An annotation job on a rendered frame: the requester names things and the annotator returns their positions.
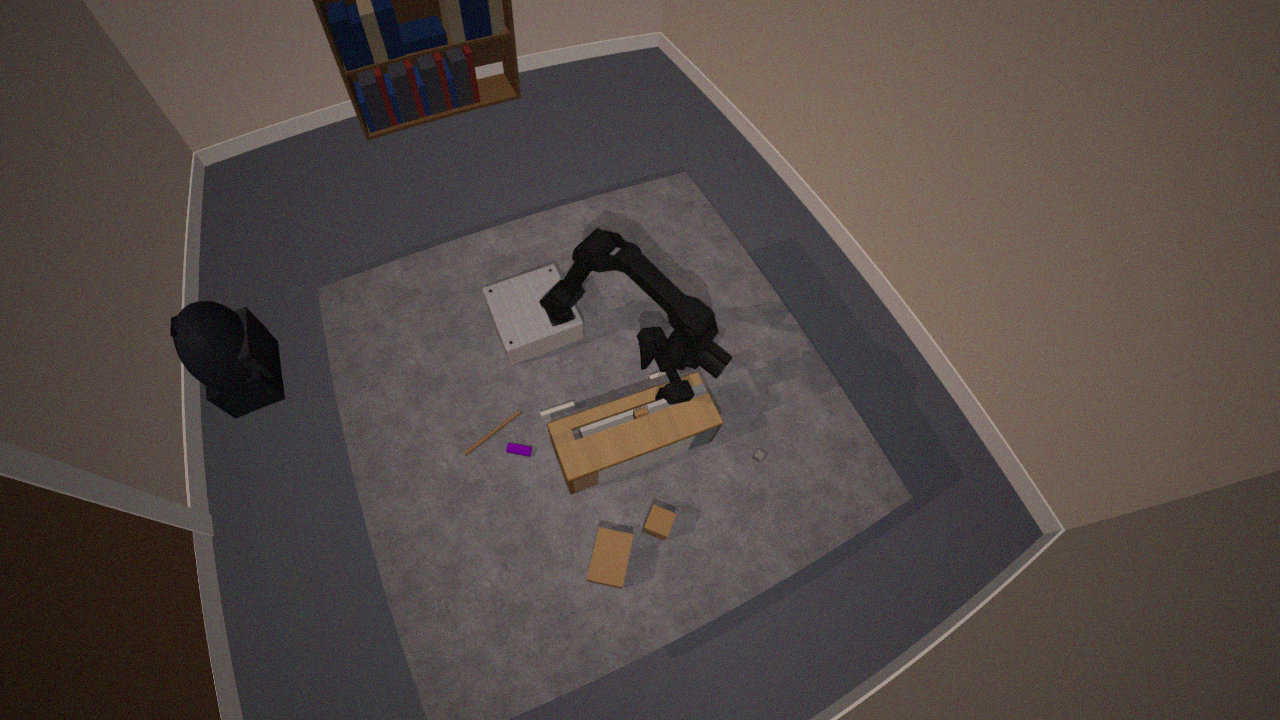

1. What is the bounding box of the brown flat bar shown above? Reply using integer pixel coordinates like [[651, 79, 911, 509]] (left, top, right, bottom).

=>
[[465, 411, 521, 456]]

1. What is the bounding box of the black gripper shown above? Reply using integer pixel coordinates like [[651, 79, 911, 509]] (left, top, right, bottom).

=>
[[637, 327, 694, 405]]

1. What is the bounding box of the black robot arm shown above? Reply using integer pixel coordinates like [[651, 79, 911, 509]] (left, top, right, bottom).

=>
[[539, 229, 732, 378]]

